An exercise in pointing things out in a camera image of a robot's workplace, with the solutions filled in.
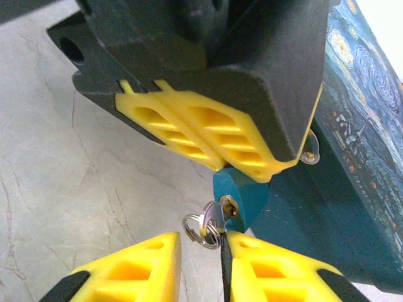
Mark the starry night painting mat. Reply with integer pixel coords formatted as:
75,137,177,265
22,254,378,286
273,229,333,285
245,0,403,295

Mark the teal padlock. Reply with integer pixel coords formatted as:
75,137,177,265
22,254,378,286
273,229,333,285
212,165,271,234

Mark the silver key ring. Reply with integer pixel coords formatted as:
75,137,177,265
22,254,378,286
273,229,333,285
181,213,222,250

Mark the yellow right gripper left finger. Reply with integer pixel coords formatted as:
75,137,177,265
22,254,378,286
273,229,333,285
39,232,183,302

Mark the silver key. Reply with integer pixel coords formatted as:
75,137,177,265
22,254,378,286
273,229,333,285
202,200,229,236

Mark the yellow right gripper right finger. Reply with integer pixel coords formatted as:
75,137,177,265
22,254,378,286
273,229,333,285
219,232,372,302

